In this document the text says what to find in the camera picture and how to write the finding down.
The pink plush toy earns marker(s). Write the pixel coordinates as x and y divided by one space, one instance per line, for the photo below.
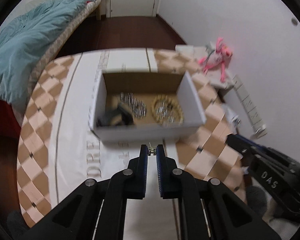
218 57

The light blue blanket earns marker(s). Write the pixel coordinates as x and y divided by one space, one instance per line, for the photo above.
27 45

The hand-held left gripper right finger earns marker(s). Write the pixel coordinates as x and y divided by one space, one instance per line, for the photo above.
160 175

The person's dark fuzzy pants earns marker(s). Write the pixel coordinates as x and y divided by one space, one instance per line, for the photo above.
256 200

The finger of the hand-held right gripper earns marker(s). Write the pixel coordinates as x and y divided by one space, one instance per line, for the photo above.
258 148
241 148

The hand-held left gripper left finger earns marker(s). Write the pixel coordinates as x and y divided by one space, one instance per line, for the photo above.
145 172

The white plastic bag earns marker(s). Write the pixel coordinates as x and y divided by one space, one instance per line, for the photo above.
231 116

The checkered printed tablecloth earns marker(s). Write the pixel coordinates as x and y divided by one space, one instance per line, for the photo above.
72 140

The small silver earring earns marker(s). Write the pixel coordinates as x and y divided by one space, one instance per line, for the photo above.
152 151

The white power strip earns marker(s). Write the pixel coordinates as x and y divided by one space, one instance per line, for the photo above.
250 107

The black fitness band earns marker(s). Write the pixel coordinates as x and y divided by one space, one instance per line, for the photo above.
115 116

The crumpled white tissue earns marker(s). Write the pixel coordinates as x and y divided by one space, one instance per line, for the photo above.
245 170

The white cardboard box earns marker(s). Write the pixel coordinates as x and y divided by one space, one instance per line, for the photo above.
145 132

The white charger plug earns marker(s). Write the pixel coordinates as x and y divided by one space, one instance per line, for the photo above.
260 132

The red bed base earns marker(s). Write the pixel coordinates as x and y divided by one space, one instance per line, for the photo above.
2 117

